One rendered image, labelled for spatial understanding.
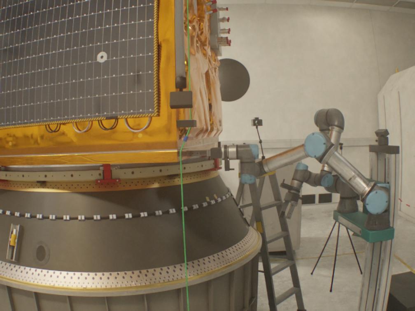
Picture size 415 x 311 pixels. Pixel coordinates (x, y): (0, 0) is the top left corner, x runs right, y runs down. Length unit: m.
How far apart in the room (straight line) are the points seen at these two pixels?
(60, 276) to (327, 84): 9.00
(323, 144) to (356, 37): 8.92
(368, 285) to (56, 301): 1.86
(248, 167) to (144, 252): 0.66
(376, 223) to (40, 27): 1.94
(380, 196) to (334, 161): 0.30
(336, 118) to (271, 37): 7.92
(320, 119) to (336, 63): 7.89
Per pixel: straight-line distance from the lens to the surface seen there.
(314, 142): 1.88
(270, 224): 6.07
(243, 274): 2.45
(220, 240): 2.27
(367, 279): 2.58
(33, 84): 1.95
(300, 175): 2.37
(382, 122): 10.07
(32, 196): 2.15
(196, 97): 1.96
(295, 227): 6.12
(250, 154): 2.03
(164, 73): 1.74
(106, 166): 2.00
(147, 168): 2.07
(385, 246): 2.27
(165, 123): 1.72
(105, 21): 1.84
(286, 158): 2.09
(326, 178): 2.31
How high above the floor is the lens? 1.86
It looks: 3 degrees down
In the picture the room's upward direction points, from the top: 2 degrees counter-clockwise
